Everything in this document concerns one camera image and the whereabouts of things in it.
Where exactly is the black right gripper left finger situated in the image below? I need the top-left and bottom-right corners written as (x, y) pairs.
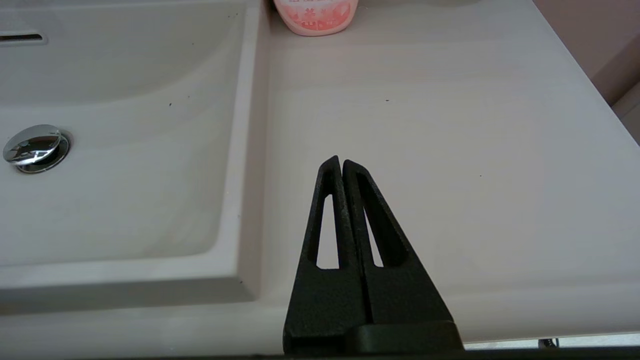
top-left (283, 155), bottom-right (374, 353)

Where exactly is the chrome drain stopper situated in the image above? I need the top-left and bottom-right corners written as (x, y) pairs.
top-left (3, 124), bottom-right (72, 174)

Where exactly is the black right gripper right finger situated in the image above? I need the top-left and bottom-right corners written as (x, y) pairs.
top-left (343, 159), bottom-right (455, 325)

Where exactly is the white ceramic sink basin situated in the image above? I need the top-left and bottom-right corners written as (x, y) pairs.
top-left (0, 0), bottom-right (273, 303)

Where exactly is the pink soap pump bottle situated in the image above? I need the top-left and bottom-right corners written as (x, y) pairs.
top-left (273, 0), bottom-right (359, 37)

